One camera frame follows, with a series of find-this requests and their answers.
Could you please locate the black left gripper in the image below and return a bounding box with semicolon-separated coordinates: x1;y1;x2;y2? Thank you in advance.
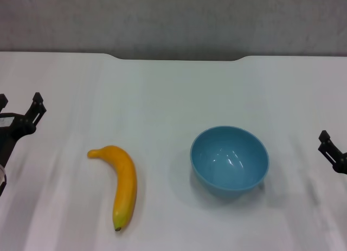
0;92;47;168

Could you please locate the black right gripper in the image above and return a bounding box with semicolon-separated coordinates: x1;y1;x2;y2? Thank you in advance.
318;130;347;176

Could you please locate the blue plastic bowl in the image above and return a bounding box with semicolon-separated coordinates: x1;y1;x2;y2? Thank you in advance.
189;125;270;199

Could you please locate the yellow banana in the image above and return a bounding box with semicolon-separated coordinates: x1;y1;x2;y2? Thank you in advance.
86;145;138;232

